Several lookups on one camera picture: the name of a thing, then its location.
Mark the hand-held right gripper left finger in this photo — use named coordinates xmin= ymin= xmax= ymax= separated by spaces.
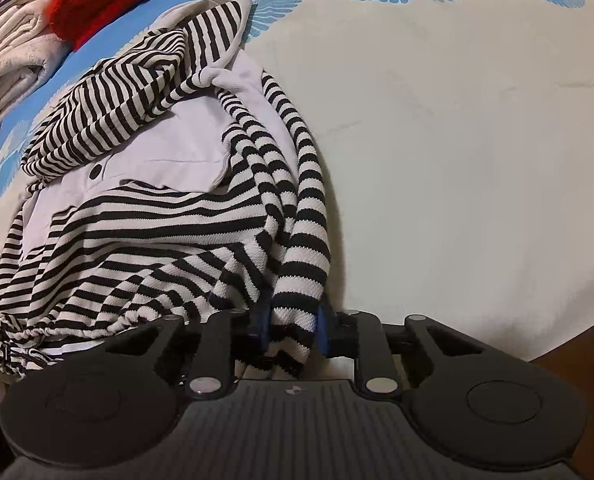
xmin=102 ymin=304 xmax=272 ymax=401

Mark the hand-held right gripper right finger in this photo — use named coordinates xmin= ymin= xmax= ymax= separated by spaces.
xmin=317 ymin=301 xmax=484 ymax=401

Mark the white folded comforter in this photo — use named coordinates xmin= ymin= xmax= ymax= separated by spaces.
xmin=0 ymin=0 xmax=72 ymax=123

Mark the blue cream printed bedspread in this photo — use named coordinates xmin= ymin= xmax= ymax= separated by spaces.
xmin=0 ymin=0 xmax=594 ymax=391

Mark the black white striped shirt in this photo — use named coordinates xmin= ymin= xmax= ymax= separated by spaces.
xmin=0 ymin=0 xmax=335 ymax=381

